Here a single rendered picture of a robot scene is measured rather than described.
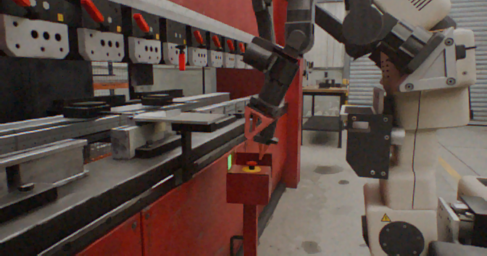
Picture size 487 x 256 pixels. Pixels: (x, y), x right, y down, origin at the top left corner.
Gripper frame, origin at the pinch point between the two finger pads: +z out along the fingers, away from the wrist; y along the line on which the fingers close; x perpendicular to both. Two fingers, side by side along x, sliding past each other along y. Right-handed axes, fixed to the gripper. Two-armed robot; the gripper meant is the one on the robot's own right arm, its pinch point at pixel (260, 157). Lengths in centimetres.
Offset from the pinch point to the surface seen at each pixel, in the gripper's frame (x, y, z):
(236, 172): 14.8, 6.9, 3.9
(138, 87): 24, 46, -19
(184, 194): 24.3, 22.0, 13.5
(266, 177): 15.2, -4.0, 2.3
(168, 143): 22.0, 32.2, -2.2
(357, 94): -687, -175, -24
